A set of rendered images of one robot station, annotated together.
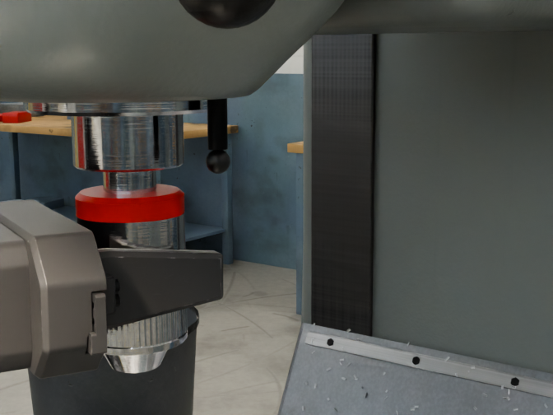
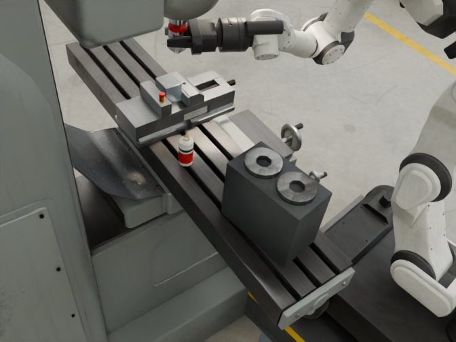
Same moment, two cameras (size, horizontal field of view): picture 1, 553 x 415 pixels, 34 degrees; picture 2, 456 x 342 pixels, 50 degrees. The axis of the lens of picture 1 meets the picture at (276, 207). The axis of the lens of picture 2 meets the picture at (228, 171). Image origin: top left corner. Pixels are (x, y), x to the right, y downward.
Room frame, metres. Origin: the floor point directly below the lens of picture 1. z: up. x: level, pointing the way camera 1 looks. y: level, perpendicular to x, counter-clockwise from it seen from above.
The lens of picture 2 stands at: (1.41, 0.48, 1.91)
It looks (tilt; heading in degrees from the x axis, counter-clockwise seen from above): 47 degrees down; 193
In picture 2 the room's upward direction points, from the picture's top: 8 degrees clockwise
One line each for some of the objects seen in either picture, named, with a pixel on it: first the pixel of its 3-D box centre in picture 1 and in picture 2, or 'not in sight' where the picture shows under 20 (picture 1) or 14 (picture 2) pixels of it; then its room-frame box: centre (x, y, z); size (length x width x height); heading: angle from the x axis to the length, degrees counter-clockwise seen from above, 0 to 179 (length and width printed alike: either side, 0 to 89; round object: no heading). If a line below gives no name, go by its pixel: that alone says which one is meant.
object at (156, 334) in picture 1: (132, 277); (177, 37); (0.39, 0.06, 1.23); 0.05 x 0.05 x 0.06
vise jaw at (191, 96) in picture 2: not in sight; (184, 88); (0.32, 0.06, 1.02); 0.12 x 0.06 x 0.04; 55
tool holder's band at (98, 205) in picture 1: (130, 201); (177, 26); (0.39, 0.06, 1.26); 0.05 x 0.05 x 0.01
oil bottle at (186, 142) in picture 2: not in sight; (186, 147); (0.52, 0.15, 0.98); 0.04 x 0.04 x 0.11
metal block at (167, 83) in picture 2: not in sight; (168, 89); (0.36, 0.03, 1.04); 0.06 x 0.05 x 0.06; 55
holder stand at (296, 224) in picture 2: not in sight; (273, 201); (0.65, 0.42, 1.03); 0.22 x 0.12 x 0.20; 63
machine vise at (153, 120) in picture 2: not in sight; (177, 100); (0.34, 0.05, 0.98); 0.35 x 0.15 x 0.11; 145
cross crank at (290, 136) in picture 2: not in sight; (284, 140); (-0.02, 0.36, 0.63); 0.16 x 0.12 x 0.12; 144
